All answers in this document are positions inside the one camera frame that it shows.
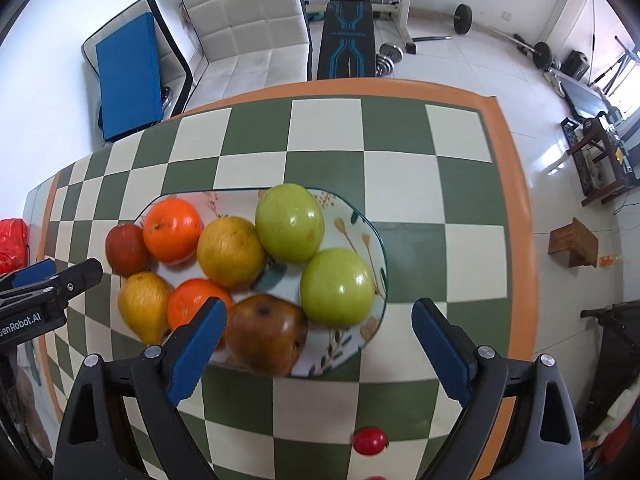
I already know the green apple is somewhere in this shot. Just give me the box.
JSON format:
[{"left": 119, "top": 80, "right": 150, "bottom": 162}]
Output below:
[
  {"left": 300, "top": 248, "right": 376, "bottom": 327},
  {"left": 255, "top": 184, "right": 326, "bottom": 263}
]

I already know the small wooden stool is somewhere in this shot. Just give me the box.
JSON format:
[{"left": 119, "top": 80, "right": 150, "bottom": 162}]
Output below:
[{"left": 548, "top": 217, "right": 599, "bottom": 269}]

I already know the black speaker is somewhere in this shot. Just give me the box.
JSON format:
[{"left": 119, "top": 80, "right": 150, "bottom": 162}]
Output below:
[{"left": 561, "top": 49, "right": 590, "bottom": 82}]

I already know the long barbell with small plates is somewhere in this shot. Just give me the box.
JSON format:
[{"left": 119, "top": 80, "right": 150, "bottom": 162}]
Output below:
[{"left": 452, "top": 3, "right": 553, "bottom": 72}]

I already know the clear bag of chips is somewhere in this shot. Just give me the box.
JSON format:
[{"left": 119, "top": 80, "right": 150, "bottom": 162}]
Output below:
[{"left": 14, "top": 347, "right": 53, "bottom": 461}]

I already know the orange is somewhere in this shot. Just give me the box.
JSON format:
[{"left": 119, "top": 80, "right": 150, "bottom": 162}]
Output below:
[
  {"left": 143, "top": 198, "right": 204, "bottom": 264},
  {"left": 166, "top": 278, "right": 235, "bottom": 348}
]

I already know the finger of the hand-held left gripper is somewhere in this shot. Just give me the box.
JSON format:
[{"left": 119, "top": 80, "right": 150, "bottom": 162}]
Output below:
[
  {"left": 0, "top": 258, "right": 103, "bottom": 308},
  {"left": 0, "top": 259, "right": 57, "bottom": 292}
]

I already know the black plastic crate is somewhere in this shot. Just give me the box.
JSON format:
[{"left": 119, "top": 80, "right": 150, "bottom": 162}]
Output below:
[{"left": 561, "top": 116, "right": 601, "bottom": 196}]

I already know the yellow lemon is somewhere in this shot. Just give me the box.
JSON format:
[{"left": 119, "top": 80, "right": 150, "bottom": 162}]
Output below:
[{"left": 117, "top": 271, "right": 173, "bottom": 346}]

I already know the red plastic bag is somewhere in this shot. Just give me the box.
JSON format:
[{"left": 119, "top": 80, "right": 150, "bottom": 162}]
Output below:
[{"left": 0, "top": 218, "right": 29, "bottom": 277}]

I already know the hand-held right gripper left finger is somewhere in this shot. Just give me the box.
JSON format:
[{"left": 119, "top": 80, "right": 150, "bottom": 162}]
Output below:
[{"left": 54, "top": 297, "right": 228, "bottom": 480}]

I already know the white padded chair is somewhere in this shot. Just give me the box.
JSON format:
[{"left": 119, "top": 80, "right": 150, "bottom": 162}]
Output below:
[{"left": 176, "top": 0, "right": 313, "bottom": 111}]

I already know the pile of clothes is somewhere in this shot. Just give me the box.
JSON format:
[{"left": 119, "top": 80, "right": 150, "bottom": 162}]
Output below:
[{"left": 587, "top": 390, "right": 636, "bottom": 466}]

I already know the brown pear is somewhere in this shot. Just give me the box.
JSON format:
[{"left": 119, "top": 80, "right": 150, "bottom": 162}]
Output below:
[{"left": 225, "top": 294, "right": 309, "bottom": 377}]

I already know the floral patterned ceramic plate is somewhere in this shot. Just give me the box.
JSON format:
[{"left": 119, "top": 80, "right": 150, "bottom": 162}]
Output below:
[{"left": 132, "top": 187, "right": 388, "bottom": 378}]

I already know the black treadmill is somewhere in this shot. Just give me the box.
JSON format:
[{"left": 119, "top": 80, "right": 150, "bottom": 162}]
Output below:
[{"left": 550, "top": 67, "right": 613, "bottom": 121}]

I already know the folded chair with blue cushion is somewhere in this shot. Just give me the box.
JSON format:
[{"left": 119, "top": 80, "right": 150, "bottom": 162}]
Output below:
[{"left": 81, "top": 0, "right": 195, "bottom": 143}]

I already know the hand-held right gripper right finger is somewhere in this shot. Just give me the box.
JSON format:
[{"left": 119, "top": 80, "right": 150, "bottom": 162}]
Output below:
[{"left": 411, "top": 297, "right": 587, "bottom": 480}]

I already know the yellow-green citrus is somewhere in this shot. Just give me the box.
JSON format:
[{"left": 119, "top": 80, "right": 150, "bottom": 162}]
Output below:
[{"left": 196, "top": 216, "right": 266, "bottom": 288}]

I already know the green white checkered tablecloth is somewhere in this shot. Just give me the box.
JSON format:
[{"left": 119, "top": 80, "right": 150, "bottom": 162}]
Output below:
[{"left": 22, "top": 80, "right": 538, "bottom": 480}]

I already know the dark wooden chair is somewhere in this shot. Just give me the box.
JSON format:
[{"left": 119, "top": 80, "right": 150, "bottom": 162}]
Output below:
[{"left": 567, "top": 107, "right": 640, "bottom": 206}]

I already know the red-brown apple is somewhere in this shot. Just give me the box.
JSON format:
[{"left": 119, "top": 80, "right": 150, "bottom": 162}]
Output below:
[{"left": 105, "top": 223, "right": 151, "bottom": 276}]

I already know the black blue sit-up bench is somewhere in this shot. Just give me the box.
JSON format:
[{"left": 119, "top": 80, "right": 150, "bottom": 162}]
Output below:
[{"left": 316, "top": 0, "right": 378, "bottom": 81}]

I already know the chrome dumbbell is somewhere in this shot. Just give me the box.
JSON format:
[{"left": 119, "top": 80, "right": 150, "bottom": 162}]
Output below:
[{"left": 375, "top": 42, "right": 403, "bottom": 78}]

